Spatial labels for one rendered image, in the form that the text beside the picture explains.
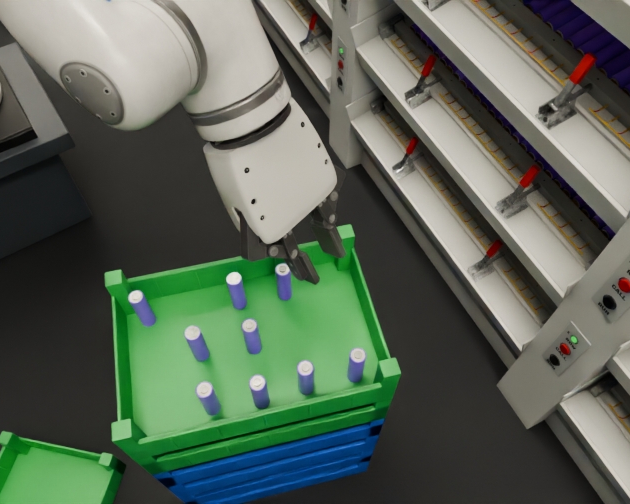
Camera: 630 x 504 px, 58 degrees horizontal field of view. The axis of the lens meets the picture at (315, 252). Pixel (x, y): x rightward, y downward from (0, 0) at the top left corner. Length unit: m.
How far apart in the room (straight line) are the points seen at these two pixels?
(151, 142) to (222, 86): 1.08
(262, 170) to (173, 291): 0.31
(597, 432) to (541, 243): 0.31
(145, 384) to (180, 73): 0.42
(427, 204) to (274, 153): 0.69
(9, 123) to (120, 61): 0.83
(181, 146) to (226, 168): 1.01
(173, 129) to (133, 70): 1.15
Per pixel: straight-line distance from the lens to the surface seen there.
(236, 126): 0.45
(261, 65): 0.45
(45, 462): 1.17
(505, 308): 1.04
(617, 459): 1.01
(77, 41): 0.38
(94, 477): 1.13
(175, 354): 0.72
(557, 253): 0.89
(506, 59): 0.84
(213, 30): 0.42
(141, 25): 0.39
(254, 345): 0.68
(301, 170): 0.50
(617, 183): 0.74
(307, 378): 0.63
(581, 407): 1.02
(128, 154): 1.50
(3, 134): 1.18
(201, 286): 0.75
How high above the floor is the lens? 1.05
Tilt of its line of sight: 57 degrees down
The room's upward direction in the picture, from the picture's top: straight up
